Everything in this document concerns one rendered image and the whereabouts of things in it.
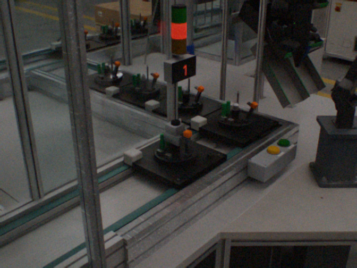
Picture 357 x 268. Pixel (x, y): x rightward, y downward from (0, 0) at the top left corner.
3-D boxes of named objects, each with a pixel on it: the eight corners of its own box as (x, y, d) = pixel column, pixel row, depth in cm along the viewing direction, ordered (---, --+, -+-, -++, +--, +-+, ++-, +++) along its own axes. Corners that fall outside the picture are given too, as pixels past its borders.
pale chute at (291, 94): (303, 101, 182) (310, 95, 178) (282, 108, 175) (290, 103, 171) (271, 43, 187) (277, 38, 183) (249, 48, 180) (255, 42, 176)
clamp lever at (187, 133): (192, 152, 140) (192, 131, 137) (188, 155, 139) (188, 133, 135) (183, 149, 142) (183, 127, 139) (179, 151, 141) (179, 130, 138)
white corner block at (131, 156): (143, 162, 145) (142, 151, 143) (133, 167, 142) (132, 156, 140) (133, 157, 147) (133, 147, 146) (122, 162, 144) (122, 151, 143)
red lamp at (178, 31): (189, 37, 146) (189, 22, 144) (179, 40, 143) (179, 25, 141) (178, 34, 149) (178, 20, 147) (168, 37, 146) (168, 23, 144)
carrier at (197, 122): (278, 126, 169) (281, 95, 163) (243, 148, 153) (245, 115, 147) (227, 109, 183) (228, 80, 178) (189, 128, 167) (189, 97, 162)
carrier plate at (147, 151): (227, 159, 146) (227, 153, 145) (178, 190, 130) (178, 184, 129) (172, 137, 160) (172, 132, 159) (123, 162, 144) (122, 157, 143)
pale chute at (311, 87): (319, 91, 192) (326, 86, 188) (300, 98, 185) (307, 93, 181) (288, 37, 197) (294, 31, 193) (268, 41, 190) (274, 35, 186)
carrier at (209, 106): (226, 109, 184) (228, 80, 178) (188, 128, 168) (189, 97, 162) (182, 94, 198) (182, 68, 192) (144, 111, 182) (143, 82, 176)
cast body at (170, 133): (187, 141, 141) (187, 121, 138) (178, 146, 138) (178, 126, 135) (168, 133, 146) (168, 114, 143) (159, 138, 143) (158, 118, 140)
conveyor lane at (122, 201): (276, 147, 173) (279, 124, 169) (113, 259, 117) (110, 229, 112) (218, 126, 190) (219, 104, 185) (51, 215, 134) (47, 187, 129)
